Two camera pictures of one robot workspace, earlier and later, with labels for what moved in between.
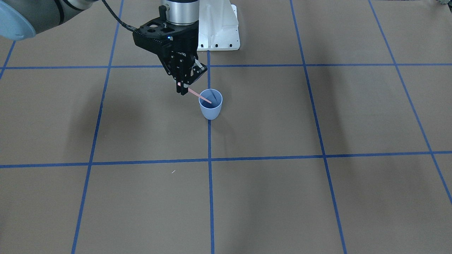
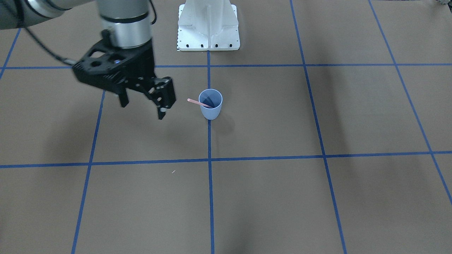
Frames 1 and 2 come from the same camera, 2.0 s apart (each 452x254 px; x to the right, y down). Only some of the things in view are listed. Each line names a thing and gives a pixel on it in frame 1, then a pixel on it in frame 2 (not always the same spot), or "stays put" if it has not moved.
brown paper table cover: [334, 137] stays put
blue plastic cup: [210, 111] stays put
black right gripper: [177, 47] -> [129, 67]
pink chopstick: [201, 97] -> [199, 103]
